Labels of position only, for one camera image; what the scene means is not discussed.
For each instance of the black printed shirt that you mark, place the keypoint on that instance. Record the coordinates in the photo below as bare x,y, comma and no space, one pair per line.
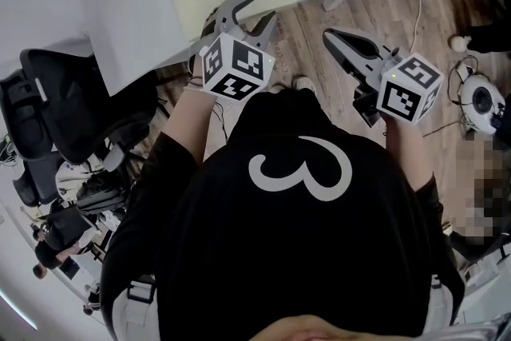
279,251

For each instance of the black headrest office chair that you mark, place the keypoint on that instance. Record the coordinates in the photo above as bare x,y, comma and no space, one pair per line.
68,108

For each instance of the black mesh chair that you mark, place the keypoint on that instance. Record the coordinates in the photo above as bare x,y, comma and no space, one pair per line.
36,183

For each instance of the person's left shoe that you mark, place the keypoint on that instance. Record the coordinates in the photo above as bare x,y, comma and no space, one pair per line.
303,83

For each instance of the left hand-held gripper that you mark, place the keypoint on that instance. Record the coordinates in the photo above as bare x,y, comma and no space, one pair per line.
235,64

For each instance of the beige bag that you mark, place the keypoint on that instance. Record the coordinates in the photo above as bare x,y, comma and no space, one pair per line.
70,175

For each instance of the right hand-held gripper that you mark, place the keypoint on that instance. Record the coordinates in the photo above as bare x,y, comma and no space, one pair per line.
415,76

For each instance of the person's face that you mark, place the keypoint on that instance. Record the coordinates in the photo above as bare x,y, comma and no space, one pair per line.
303,331

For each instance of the black wrist band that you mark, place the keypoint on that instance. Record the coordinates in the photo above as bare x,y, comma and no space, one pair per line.
195,80

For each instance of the white round device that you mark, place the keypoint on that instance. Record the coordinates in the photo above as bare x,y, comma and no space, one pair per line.
467,100

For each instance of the person's right forearm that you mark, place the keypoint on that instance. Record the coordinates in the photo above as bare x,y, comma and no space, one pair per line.
407,155

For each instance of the person's left forearm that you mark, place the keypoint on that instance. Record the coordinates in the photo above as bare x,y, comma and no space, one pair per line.
187,120

